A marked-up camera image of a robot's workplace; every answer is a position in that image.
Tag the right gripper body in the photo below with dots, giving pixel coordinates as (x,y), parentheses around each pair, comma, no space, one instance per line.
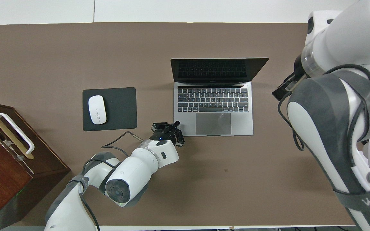
(298,69)

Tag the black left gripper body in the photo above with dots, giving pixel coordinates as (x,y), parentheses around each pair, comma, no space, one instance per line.
(164,134)

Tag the silver grey laptop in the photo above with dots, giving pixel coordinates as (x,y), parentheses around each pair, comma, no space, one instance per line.
(214,125)

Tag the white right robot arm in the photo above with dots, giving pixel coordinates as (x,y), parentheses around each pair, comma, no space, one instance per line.
(329,112)

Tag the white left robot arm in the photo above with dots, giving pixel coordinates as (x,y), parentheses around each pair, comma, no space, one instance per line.
(133,173)

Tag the brown table mat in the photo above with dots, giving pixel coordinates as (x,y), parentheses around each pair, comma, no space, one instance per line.
(185,179)

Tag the black mouse pad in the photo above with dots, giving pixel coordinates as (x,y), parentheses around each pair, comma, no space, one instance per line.
(120,109)

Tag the white computer mouse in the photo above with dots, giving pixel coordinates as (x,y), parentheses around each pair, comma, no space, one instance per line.
(97,109)

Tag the dark brown wooden box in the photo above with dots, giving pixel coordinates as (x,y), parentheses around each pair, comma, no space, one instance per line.
(2,173)

